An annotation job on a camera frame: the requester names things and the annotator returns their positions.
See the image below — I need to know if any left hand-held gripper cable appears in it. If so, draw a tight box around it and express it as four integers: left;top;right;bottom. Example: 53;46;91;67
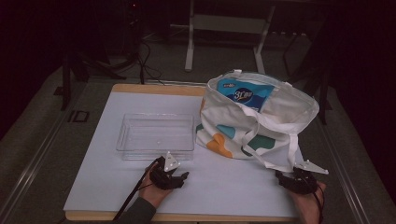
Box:
112;159;161;222

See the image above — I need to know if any black angled stand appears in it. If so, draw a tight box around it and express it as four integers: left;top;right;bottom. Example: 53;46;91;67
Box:
276;31;332;125

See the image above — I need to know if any right hand-held gripper cable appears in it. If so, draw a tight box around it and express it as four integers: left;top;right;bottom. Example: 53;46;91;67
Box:
311;181;325;223

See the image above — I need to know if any clear plastic container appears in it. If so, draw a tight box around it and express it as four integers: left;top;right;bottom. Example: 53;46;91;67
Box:
115;112;196;161

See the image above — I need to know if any blue snack pouch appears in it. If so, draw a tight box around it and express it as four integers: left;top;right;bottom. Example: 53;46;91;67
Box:
217;77;276;113

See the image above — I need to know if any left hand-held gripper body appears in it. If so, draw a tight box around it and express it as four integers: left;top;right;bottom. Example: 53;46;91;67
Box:
148;151;181;190

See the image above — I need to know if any white patterned tote bag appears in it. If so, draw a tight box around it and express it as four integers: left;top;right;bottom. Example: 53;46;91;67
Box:
195;69;320;174

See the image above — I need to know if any white table sheet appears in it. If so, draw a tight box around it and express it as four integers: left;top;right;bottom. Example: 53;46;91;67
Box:
64;91;323;218

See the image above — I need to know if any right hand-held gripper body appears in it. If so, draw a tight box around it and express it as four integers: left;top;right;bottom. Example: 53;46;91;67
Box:
284;159;330;196

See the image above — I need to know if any person's left hand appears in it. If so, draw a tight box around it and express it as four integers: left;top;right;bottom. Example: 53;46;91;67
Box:
138;182;174;209

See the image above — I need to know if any grey metal stand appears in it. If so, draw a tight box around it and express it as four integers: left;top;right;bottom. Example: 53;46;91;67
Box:
185;0;276;77

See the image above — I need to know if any hand-held gripper cable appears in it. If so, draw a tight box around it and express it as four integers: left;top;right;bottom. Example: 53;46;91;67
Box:
112;159;161;222
311;181;325;223

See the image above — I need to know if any black floor cable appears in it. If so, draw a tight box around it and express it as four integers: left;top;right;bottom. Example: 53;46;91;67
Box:
136;40;164;86

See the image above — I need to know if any black post with red light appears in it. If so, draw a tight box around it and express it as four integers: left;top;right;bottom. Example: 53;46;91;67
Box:
124;0;146;86

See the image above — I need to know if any person's right hand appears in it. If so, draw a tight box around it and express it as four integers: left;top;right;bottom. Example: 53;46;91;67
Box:
289;182;327;224

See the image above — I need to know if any black floor plate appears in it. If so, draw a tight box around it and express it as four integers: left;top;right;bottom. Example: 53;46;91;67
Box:
67;109;91;123

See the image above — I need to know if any metal floor rail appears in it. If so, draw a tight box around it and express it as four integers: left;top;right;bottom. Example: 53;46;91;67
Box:
0;92;82;224
317;119;370;224

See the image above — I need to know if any black tripod stand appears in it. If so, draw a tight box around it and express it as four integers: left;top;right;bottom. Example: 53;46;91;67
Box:
54;46;127;111

